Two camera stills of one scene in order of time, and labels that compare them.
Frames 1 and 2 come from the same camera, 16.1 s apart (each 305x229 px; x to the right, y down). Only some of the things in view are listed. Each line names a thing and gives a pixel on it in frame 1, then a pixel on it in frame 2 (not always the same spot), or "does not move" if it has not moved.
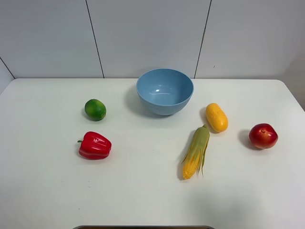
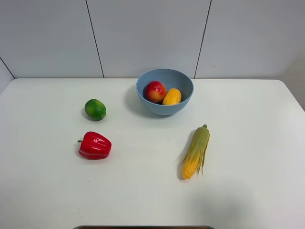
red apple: [263, 136] to [155, 91]
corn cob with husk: [195, 157] does not move
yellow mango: [216, 118] to [173, 97]
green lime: [95, 109] does not move
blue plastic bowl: [164, 92] does not move
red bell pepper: [95, 146] does not move
